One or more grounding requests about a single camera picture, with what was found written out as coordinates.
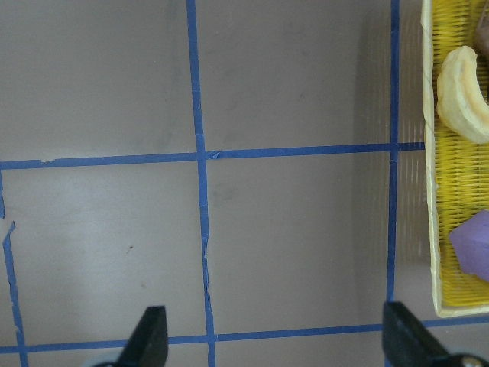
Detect purple foam block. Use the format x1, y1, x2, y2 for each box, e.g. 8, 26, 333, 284
449, 210, 488, 281

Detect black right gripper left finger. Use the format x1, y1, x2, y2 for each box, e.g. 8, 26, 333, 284
86, 306, 169, 367

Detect yellow toy banana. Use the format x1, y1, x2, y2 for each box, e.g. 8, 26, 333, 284
437, 45, 488, 144

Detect yellow plastic basket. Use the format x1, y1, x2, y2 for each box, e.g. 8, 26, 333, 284
421, 1, 488, 318

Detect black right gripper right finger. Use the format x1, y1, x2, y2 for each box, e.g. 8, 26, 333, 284
382, 301, 488, 367

